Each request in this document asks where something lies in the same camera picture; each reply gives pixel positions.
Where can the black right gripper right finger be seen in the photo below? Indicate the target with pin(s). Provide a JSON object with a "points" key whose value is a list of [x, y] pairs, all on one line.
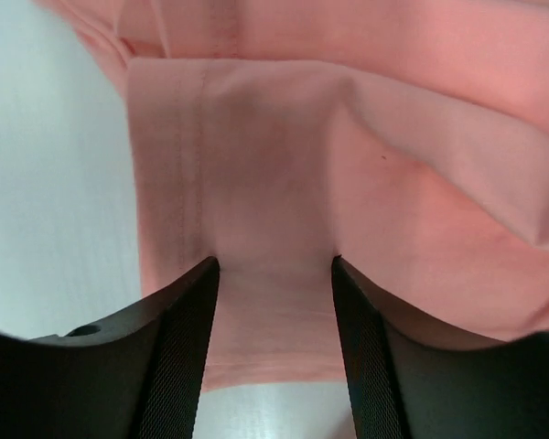
{"points": [[411, 375]]}

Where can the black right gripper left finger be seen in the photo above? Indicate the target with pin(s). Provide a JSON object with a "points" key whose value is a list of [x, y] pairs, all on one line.
{"points": [[136, 373]]}

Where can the pink t shirt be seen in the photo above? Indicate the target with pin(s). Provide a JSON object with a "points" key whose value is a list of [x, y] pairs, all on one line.
{"points": [[409, 137]]}

